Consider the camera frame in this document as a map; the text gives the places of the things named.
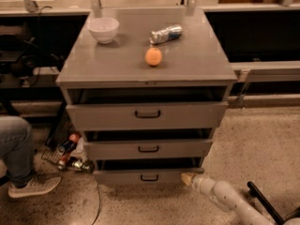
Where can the dark equipment on shelf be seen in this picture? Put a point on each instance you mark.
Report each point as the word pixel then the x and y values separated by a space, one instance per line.
pixel 16 56

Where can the white bowl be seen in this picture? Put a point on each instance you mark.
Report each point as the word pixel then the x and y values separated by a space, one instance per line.
pixel 104 30

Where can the grey middle drawer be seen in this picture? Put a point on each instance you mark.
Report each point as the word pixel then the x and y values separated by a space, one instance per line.
pixel 139 144

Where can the orange fruit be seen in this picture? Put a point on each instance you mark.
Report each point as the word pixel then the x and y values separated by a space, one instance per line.
pixel 153 57

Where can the grey top drawer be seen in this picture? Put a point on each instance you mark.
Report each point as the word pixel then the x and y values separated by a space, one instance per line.
pixel 147 108

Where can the wire basket with cans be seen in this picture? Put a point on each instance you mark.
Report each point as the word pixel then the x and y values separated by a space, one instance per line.
pixel 70 155

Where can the grey drawer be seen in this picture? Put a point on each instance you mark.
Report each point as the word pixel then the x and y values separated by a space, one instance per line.
pixel 142 171
pixel 139 144
pixel 147 108

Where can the grey drawer cabinet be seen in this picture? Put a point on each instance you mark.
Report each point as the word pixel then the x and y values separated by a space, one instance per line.
pixel 194 59

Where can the foam gripper body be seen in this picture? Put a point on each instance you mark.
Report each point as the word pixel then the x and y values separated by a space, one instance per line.
pixel 198 183

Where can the grey bottom drawer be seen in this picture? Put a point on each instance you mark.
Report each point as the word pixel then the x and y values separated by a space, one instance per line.
pixel 142 171

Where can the crushed silver blue can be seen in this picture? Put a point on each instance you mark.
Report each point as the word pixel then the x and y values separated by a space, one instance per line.
pixel 166 34

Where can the person leg in jeans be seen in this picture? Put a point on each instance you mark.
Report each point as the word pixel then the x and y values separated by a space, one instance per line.
pixel 16 149

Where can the white sneaker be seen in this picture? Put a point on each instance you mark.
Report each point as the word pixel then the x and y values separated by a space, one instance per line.
pixel 33 185

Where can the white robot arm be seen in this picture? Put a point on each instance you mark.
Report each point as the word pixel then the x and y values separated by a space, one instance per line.
pixel 224 196

